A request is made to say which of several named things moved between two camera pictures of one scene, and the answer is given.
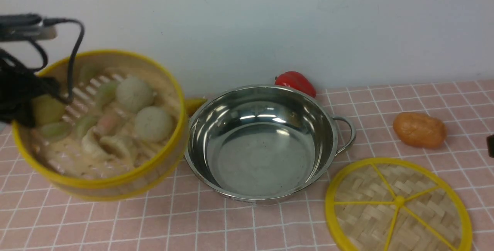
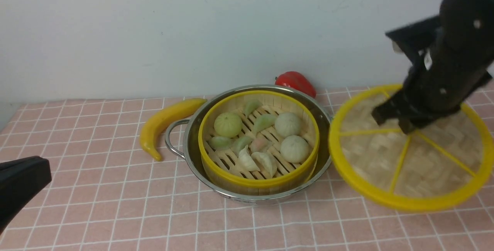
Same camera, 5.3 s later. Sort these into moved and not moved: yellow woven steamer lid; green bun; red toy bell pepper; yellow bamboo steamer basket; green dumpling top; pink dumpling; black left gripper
Moved: green bun; green dumpling top; yellow bamboo steamer basket; yellow woven steamer lid; pink dumpling; black left gripper
Not moved: red toy bell pepper
